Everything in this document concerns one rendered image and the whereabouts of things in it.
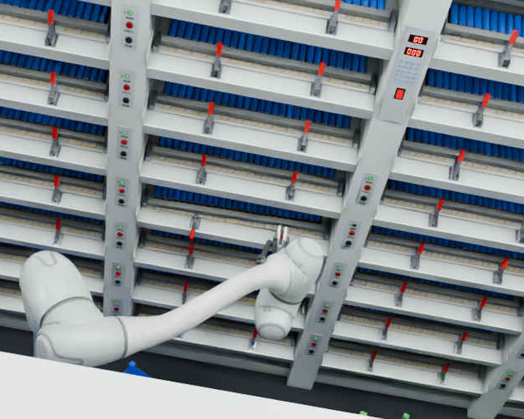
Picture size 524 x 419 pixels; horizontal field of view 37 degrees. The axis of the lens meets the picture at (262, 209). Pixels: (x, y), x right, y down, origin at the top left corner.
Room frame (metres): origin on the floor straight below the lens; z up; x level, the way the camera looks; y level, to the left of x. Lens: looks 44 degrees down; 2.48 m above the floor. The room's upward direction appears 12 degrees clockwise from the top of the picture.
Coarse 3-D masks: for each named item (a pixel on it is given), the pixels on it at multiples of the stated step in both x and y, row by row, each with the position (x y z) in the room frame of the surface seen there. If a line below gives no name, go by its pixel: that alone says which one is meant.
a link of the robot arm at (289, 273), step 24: (312, 240) 1.40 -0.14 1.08; (264, 264) 1.32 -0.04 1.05; (288, 264) 1.32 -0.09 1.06; (312, 264) 1.33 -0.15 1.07; (216, 288) 1.23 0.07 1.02; (240, 288) 1.24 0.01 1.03; (288, 288) 1.29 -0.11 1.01; (168, 312) 1.17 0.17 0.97; (192, 312) 1.17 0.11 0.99; (216, 312) 1.19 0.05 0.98; (144, 336) 1.07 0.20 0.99; (168, 336) 1.11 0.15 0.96
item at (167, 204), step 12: (156, 204) 1.72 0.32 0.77; (168, 204) 1.73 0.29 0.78; (180, 204) 1.74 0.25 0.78; (228, 216) 1.74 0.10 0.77; (240, 216) 1.74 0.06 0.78; (252, 216) 1.75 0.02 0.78; (264, 216) 1.76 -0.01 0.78; (264, 228) 1.74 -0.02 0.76; (300, 228) 1.76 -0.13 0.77; (312, 228) 1.76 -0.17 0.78; (324, 228) 1.77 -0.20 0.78
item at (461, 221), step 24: (384, 192) 1.78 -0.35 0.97; (408, 192) 1.81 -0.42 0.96; (432, 192) 1.81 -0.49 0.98; (456, 192) 1.85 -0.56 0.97; (384, 216) 1.72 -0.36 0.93; (408, 216) 1.74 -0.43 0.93; (432, 216) 1.74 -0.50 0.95; (456, 216) 1.77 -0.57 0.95; (480, 216) 1.79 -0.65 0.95; (504, 216) 1.79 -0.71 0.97; (456, 240) 1.74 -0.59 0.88; (480, 240) 1.73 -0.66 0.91; (504, 240) 1.74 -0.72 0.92
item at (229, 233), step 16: (144, 192) 1.77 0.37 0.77; (144, 208) 1.72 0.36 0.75; (224, 208) 1.77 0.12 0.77; (144, 224) 1.68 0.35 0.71; (160, 224) 1.68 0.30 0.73; (176, 224) 1.69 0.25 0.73; (208, 224) 1.71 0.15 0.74; (224, 224) 1.72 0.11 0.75; (240, 224) 1.74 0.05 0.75; (256, 224) 1.75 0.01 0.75; (272, 224) 1.76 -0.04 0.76; (224, 240) 1.70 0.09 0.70; (240, 240) 1.69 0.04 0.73; (256, 240) 1.70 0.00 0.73; (320, 240) 1.74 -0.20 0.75
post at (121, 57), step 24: (120, 0) 1.67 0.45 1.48; (144, 0) 1.67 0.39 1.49; (120, 24) 1.67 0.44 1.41; (144, 24) 1.67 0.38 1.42; (120, 48) 1.67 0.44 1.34; (144, 48) 1.67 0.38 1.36; (144, 72) 1.67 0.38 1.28; (144, 96) 1.68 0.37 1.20; (120, 120) 1.67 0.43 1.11; (120, 168) 1.67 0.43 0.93; (120, 216) 1.67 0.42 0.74; (120, 288) 1.67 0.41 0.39
